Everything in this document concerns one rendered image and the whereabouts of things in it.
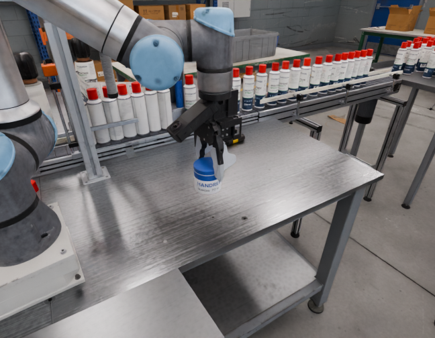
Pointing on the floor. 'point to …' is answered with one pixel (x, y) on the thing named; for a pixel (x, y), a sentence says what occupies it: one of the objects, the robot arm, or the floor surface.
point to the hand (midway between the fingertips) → (208, 170)
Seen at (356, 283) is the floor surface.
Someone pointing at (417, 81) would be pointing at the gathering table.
